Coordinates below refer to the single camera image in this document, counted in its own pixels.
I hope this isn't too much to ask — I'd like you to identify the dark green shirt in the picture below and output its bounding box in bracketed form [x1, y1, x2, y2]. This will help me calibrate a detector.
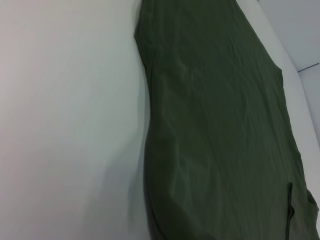
[133, 0, 320, 240]

